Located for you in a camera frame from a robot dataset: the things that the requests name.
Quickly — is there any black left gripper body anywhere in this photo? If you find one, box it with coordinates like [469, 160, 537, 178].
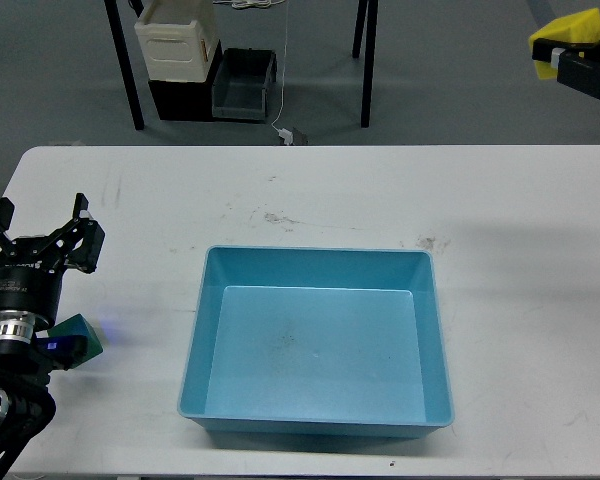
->
[0, 236, 67, 331]

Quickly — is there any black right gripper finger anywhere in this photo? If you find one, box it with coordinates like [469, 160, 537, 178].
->
[532, 39, 600, 100]

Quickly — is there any yellow wooden block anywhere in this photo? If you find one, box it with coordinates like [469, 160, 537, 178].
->
[528, 8, 600, 51]

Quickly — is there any green wooden block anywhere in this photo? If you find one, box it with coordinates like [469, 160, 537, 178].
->
[45, 314, 104, 370]

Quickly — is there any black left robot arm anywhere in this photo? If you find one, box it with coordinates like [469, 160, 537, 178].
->
[0, 193, 105, 479]

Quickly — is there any black box under container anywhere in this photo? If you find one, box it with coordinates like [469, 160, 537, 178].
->
[148, 44, 223, 122]

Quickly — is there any dark grey storage bin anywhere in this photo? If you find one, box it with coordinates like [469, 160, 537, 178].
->
[212, 48, 277, 123]

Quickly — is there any cream plastic container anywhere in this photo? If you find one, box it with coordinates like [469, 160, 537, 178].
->
[135, 0, 219, 83]

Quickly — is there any blue plastic tray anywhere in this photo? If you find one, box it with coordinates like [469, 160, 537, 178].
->
[178, 246, 454, 439]

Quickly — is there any white power adapter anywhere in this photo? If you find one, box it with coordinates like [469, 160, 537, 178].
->
[277, 128, 294, 146]

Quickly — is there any black table leg right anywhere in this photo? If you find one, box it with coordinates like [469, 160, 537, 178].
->
[351, 0, 379, 128]

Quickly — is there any black table leg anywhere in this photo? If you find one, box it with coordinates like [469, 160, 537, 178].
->
[104, 0, 145, 131]
[351, 0, 379, 128]

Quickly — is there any black table leg left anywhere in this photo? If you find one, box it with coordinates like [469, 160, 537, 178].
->
[104, 0, 145, 131]

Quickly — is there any white hanging cable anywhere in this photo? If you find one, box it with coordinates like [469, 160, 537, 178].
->
[271, 0, 290, 132]

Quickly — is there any white coiled cable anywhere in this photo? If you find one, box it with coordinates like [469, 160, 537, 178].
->
[212, 0, 286, 11]

